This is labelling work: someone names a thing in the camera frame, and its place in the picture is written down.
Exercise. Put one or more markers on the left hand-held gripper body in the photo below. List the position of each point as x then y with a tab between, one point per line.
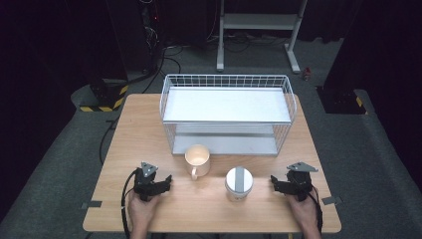
145	181

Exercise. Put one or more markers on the cream ceramic mug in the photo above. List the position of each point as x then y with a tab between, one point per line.
197	161

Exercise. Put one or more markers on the person's left hand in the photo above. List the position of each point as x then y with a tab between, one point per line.
142	209

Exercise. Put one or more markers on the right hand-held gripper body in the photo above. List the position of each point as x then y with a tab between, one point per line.
300	182

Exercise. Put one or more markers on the dark equipment rack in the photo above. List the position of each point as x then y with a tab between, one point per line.
151	33

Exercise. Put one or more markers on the person's right hand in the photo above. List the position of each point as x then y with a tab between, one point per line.
304	210

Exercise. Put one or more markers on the white metal stand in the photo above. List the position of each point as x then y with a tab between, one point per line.
258	21

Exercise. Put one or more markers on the grey tape piece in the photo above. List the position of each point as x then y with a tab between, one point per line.
92	204
331	200

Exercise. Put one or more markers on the black yellow striped base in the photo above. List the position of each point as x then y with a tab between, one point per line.
341	101
106	96

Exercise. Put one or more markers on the small red object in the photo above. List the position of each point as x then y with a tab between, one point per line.
307	73

